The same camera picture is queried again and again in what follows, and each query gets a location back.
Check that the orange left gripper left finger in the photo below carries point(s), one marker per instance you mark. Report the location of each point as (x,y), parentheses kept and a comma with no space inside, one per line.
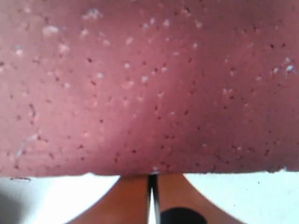
(125,203)

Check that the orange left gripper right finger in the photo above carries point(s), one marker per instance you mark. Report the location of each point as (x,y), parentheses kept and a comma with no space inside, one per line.
(178,202)

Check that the red brick being placed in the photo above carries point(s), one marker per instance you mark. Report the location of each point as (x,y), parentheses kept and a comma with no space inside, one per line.
(133,87)

